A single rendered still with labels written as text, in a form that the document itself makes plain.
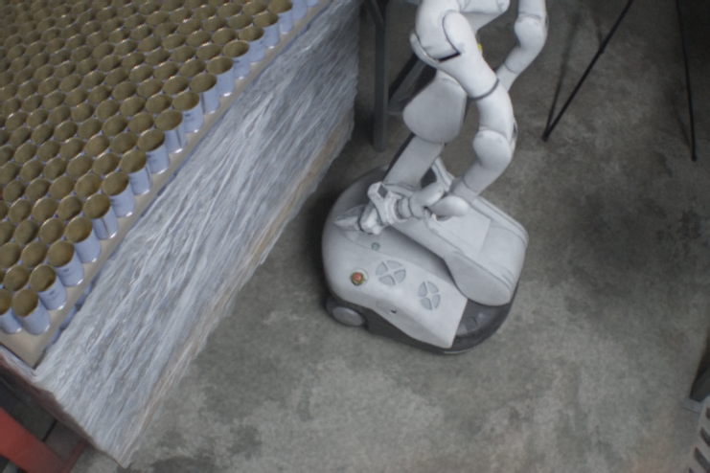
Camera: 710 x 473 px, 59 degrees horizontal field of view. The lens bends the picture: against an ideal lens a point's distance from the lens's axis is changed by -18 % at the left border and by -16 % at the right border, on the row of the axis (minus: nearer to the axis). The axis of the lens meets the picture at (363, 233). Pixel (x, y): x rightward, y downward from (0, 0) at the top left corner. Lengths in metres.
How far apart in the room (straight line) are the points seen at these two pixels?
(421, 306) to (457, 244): 0.23
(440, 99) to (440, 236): 0.58
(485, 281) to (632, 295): 0.79
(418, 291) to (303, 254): 0.61
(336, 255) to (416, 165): 0.46
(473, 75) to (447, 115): 0.35
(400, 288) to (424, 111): 0.67
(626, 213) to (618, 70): 0.94
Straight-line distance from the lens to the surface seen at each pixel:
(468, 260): 2.29
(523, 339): 2.68
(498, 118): 1.57
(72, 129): 1.78
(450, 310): 2.42
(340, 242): 2.40
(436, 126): 1.89
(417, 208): 1.91
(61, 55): 2.02
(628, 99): 3.62
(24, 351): 1.51
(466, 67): 1.50
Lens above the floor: 2.36
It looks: 56 degrees down
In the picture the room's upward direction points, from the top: straight up
